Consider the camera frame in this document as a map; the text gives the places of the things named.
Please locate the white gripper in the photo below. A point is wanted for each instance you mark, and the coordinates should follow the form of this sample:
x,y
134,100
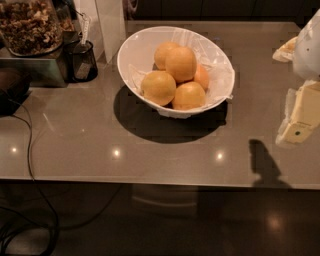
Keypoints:
x,y
308,50

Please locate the orange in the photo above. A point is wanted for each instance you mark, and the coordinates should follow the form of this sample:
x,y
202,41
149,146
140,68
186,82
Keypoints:
x,y
161,53
188,96
158,87
202,77
181,63

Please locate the white oval bowl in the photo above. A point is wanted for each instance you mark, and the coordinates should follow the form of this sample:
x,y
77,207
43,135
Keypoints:
x,y
140,50

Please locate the clear plastic bag liner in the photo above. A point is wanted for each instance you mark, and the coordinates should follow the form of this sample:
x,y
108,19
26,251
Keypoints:
x,y
216,71

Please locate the white upright board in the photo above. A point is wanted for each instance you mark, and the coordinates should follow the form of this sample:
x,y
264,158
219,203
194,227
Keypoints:
x,y
107,26

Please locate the black mesh cup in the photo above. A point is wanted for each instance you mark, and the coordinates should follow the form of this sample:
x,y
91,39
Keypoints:
x,y
80,61

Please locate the white utensil in cup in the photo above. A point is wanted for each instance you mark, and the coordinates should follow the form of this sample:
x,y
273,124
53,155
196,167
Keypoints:
x,y
84,30

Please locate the metal box stand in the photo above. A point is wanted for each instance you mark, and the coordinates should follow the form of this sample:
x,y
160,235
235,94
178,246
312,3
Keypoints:
x,y
46,71

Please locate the dark round object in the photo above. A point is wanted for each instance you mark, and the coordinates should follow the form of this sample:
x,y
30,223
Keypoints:
x,y
14,87

